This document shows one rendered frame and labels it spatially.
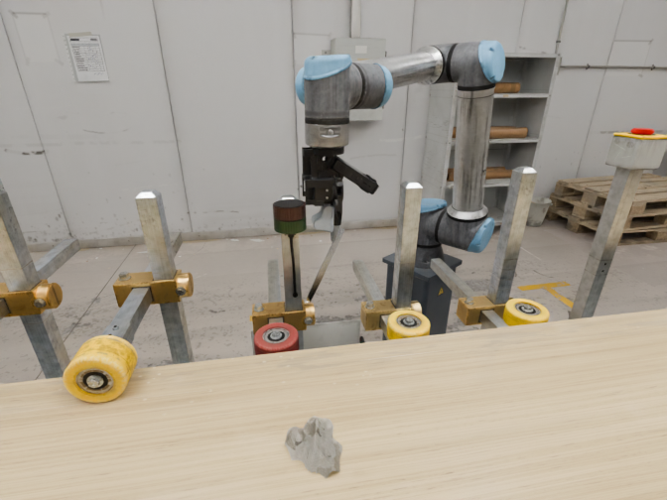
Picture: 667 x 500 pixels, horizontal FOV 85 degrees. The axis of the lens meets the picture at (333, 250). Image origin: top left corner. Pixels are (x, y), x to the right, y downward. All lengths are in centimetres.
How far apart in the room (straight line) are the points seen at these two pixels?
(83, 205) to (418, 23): 320
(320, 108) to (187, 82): 269
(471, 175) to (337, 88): 78
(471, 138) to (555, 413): 94
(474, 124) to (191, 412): 114
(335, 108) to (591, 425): 64
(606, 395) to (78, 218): 370
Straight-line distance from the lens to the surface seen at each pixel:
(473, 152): 137
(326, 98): 73
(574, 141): 465
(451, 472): 52
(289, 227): 66
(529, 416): 61
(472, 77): 131
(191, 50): 337
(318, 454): 50
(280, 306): 83
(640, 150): 101
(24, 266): 87
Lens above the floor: 132
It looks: 24 degrees down
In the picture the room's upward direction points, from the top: straight up
